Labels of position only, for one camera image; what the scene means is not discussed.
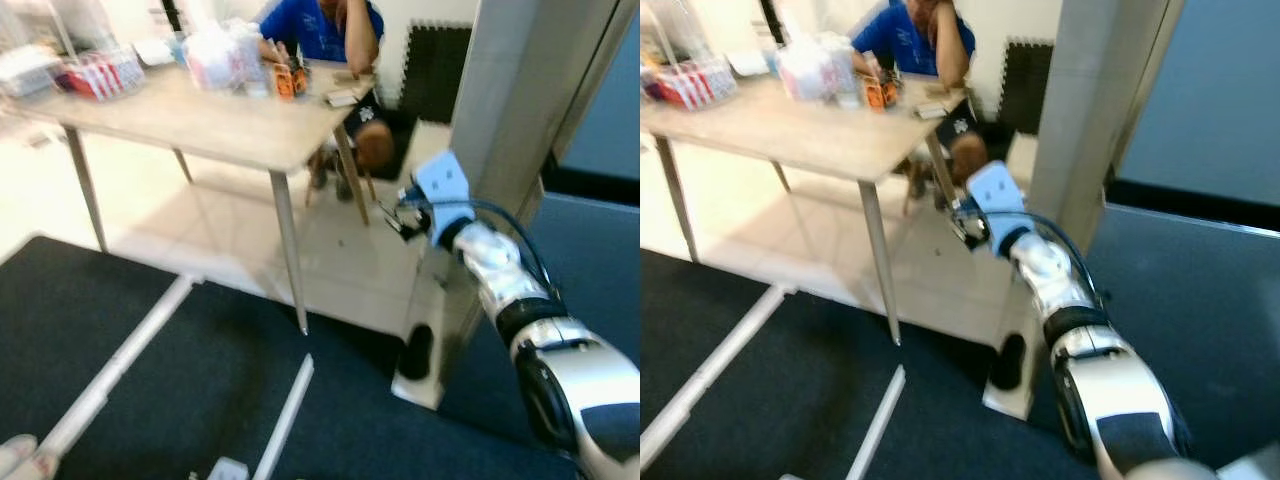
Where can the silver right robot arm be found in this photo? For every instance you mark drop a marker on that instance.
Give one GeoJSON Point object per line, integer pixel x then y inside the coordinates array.
{"type": "Point", "coordinates": [1110, 380]}
{"type": "Point", "coordinates": [560, 360]}

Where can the blue grey fridge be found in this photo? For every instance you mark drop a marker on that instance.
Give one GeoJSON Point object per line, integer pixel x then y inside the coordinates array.
{"type": "Point", "coordinates": [520, 80]}
{"type": "Point", "coordinates": [1200, 100]}

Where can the black slipper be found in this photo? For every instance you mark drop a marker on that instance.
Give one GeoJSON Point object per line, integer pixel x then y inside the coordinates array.
{"type": "Point", "coordinates": [1008, 362]}
{"type": "Point", "coordinates": [416, 352]}

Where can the man in blue shirt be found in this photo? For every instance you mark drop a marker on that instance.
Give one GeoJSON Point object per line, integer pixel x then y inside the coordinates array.
{"type": "Point", "coordinates": [915, 35]}
{"type": "Point", "coordinates": [320, 30]}

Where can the light wooden table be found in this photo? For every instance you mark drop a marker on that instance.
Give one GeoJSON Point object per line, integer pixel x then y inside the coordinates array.
{"type": "Point", "coordinates": [200, 120]}
{"type": "Point", "coordinates": [790, 135]}

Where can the white floor strip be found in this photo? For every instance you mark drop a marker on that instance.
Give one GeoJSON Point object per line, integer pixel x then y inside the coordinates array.
{"type": "Point", "coordinates": [877, 425]}
{"type": "Point", "coordinates": [285, 415]}
{"type": "Point", "coordinates": [110, 375]}
{"type": "Point", "coordinates": [715, 370]}

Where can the white plastic KFC bag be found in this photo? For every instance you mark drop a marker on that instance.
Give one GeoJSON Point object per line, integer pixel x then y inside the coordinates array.
{"type": "Point", "coordinates": [222, 58]}
{"type": "Point", "coordinates": [815, 68]}

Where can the dark blue carpet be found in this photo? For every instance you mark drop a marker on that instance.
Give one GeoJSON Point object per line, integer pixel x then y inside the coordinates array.
{"type": "Point", "coordinates": [200, 380]}
{"type": "Point", "coordinates": [800, 400]}

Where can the red white striped box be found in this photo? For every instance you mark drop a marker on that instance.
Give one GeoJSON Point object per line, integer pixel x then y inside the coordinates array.
{"type": "Point", "coordinates": [695, 85]}
{"type": "Point", "coordinates": [100, 75]}

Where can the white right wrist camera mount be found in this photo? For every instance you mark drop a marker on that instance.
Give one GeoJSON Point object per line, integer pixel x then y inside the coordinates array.
{"type": "Point", "coordinates": [444, 190]}
{"type": "Point", "coordinates": [995, 195]}

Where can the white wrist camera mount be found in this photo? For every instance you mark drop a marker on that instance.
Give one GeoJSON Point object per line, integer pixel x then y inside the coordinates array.
{"type": "Point", "coordinates": [444, 190]}
{"type": "Point", "coordinates": [226, 470]}
{"type": "Point", "coordinates": [995, 195]}

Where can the black foam wall panel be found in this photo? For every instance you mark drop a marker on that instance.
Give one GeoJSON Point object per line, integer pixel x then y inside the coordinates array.
{"type": "Point", "coordinates": [1025, 85]}
{"type": "Point", "coordinates": [435, 70]}

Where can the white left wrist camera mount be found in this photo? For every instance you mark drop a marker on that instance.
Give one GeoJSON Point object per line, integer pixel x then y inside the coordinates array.
{"type": "Point", "coordinates": [226, 470]}

